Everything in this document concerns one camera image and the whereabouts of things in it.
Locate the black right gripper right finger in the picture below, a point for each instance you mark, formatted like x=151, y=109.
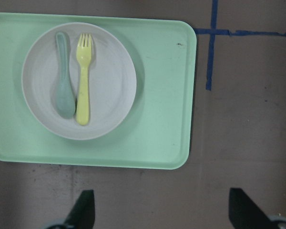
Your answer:
x=244, y=213

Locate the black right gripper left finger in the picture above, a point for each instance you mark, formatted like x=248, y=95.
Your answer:
x=82, y=214

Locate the yellow plastic fork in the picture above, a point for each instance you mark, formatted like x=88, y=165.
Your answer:
x=84, y=57

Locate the white round plate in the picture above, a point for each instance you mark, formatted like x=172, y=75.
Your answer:
x=112, y=81

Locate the teal plastic spoon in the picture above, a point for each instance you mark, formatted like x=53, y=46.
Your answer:
x=64, y=98

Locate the mint green tray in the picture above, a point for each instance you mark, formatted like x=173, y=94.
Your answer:
x=155, y=133

